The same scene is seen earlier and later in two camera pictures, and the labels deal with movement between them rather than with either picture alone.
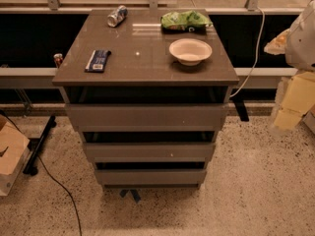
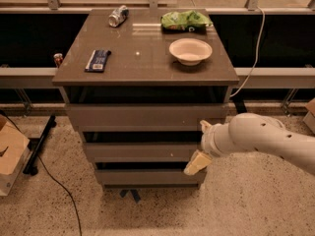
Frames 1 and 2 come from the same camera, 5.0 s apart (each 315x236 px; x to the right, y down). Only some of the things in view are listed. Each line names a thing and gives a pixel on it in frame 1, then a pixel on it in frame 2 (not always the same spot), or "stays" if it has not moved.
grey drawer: x=151 y=152 stays
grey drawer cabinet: x=149 y=92 stays
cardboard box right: x=309 y=120 stays
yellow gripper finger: x=277 y=45 -> x=217 y=140
